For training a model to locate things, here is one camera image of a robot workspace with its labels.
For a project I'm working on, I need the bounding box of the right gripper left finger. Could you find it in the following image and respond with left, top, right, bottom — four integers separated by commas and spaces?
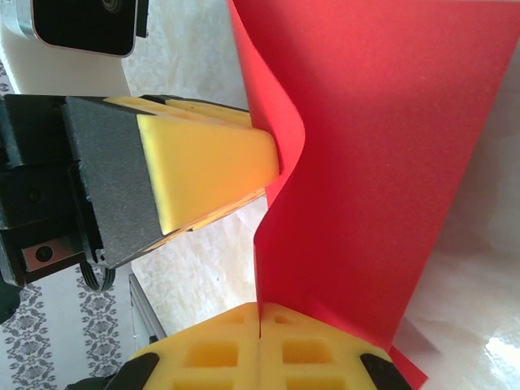
115, 302, 261, 390

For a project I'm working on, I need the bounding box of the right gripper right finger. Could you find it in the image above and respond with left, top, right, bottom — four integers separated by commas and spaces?
258, 302, 414, 390

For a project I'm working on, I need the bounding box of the red cloth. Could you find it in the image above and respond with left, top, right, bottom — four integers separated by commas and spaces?
225, 0, 520, 389

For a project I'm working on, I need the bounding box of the aluminium table side rail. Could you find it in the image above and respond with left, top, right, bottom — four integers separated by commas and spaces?
128, 272, 168, 355

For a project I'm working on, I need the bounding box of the thin black cable loop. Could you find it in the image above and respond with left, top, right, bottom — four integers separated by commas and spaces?
79, 259, 119, 292

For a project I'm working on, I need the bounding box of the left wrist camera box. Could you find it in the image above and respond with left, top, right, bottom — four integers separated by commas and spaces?
0, 0, 150, 98

